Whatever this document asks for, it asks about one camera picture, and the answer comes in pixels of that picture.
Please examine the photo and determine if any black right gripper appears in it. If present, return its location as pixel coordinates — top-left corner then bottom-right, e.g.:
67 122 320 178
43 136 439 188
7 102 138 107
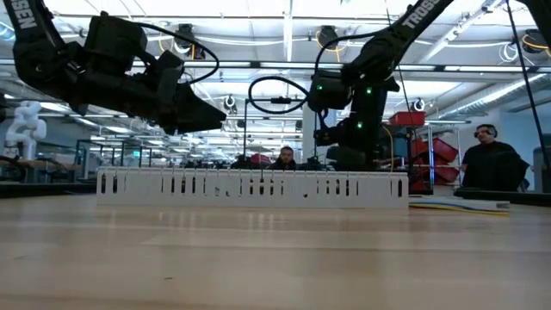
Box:
313 83 389 172

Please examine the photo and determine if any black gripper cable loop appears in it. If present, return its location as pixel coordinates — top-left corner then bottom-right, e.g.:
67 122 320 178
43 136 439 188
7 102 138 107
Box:
136 21 220 86
247 75 312 115

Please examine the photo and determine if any white slotted cable duct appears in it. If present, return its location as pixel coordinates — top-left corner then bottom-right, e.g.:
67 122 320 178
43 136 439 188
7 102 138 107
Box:
96 166 411 211

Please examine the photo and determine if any thick black hanging cable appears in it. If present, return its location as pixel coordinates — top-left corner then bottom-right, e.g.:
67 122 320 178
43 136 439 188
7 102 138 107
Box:
505 0 551 173

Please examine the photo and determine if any thin black hanging cable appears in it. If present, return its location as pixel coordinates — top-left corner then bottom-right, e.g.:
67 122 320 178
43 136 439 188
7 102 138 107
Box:
384 0 417 114

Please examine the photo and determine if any yellow hanging cable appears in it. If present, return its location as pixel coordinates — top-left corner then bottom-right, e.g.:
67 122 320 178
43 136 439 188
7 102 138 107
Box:
381 123 395 172

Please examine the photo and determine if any long ceiling light bar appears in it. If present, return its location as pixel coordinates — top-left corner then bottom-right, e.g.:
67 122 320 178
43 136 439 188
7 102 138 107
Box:
128 59 551 73

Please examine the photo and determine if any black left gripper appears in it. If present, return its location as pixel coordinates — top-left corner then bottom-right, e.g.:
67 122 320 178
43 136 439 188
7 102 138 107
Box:
66 11 227 134

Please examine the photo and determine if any white building column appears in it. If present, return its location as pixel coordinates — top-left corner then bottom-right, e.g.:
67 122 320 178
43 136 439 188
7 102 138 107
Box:
301 102 318 171

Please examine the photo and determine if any black left gripper cable loop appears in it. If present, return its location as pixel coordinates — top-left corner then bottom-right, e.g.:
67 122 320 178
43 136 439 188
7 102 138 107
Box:
136 21 220 86

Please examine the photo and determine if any red storage bin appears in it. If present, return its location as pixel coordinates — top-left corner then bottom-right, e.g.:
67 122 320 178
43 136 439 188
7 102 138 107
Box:
411 137 433 158
433 165 461 184
408 174 431 193
388 110 427 127
431 137 460 164

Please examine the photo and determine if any grey cabinet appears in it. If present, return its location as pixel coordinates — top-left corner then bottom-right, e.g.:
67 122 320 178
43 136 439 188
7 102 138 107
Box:
532 146 551 194

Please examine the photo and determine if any black gantry frame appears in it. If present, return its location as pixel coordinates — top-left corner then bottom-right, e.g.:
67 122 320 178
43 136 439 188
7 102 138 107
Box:
243 96 319 172

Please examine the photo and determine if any black coiled cable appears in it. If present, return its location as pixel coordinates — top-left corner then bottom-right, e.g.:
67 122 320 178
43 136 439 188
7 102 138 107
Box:
0 155 28 183

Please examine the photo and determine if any black right gripper cable loop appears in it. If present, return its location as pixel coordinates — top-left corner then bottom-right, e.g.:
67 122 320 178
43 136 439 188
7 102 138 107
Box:
247 75 312 115

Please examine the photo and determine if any metal shelf rack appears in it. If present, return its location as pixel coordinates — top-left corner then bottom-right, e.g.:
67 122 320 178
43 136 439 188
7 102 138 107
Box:
424 121 465 193

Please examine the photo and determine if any person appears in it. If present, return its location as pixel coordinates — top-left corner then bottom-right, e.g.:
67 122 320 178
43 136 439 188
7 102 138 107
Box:
459 123 531 194
266 146 299 171

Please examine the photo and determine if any red background box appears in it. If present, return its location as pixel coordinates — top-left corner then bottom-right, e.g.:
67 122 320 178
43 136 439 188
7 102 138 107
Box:
251 152 273 169

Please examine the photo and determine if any silver ventilation duct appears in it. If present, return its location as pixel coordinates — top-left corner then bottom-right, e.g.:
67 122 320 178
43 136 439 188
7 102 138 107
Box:
438 71 551 121

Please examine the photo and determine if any white duct cover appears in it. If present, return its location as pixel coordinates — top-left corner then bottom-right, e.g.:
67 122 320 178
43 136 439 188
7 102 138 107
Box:
407 195 511 213

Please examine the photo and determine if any black monitor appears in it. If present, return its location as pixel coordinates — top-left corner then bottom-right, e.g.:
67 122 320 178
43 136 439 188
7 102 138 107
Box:
381 123 410 159

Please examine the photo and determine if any black background workstation frame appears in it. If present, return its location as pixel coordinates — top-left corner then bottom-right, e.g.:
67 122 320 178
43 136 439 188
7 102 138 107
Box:
76 139 154 170

